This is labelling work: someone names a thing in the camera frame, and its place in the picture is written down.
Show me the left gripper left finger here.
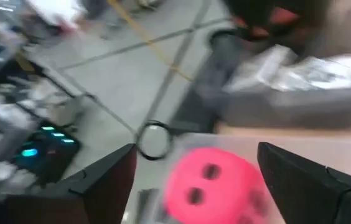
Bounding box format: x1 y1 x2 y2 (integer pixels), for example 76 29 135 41
0 142 138 224

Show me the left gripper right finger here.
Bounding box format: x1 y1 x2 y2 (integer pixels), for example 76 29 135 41
257 141 351 224

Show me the red foam die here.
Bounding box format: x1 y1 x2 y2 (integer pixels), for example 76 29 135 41
164 147 271 224

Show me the clear plastic bin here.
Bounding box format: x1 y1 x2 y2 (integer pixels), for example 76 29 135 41
131 132 351 224
194 46 351 131

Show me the black computer with green lights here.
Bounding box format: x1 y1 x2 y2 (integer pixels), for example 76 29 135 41
12 121 82 187

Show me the right clear plastic bin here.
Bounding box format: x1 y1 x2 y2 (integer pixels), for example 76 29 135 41
194 46 351 131

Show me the black bucket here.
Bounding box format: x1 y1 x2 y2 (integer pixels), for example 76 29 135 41
220 0 335 43

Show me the yellow floor cable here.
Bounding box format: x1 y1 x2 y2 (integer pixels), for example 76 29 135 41
107 0 194 83

